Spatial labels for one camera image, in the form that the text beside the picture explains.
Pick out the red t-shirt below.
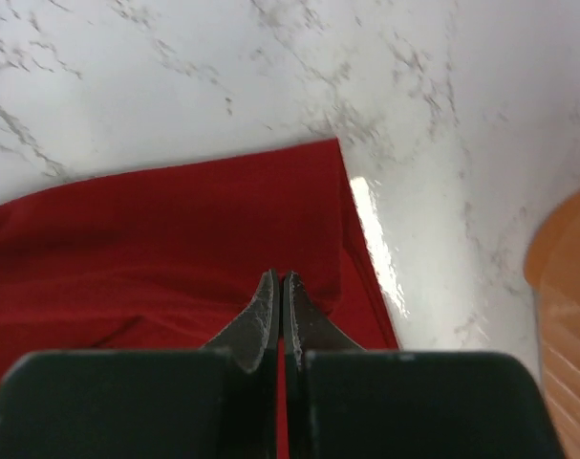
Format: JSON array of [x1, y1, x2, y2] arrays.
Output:
[[0, 137, 400, 412]]

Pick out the orange laundry basket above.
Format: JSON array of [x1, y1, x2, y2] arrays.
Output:
[[524, 191, 580, 458]]

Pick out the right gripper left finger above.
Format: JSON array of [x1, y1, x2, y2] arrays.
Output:
[[0, 271, 279, 458]]

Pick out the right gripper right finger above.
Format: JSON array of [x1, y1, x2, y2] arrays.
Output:
[[282, 273, 564, 458]]

